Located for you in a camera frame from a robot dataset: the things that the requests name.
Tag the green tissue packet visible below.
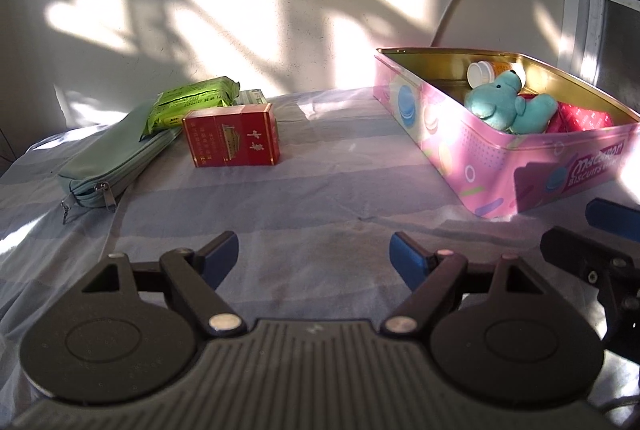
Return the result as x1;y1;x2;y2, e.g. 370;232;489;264
145;76;241;135

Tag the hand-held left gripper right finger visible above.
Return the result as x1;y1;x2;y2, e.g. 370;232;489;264
381;231;547;337

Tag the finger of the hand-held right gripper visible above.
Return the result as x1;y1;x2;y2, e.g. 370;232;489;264
585;197;640;231
540;226;640;353

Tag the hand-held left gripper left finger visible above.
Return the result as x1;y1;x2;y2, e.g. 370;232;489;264
80;230;249;338

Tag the teal teddy bear red heart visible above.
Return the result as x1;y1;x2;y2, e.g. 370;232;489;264
464;70;558;134

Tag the floral tissue packet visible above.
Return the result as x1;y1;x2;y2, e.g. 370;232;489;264
235;88;267;106

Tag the pink heart-print wallet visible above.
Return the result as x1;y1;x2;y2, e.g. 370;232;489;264
547;101;615;134

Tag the pink tin box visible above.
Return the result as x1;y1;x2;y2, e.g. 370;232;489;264
374;47;640;221

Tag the white pill bottle orange label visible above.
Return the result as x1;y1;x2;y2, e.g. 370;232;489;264
466;60;526;89

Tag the red cigarette box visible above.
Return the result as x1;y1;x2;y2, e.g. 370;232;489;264
181;102;281;168

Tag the green zipper pouch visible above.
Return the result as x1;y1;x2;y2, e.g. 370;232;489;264
56;101;183;225

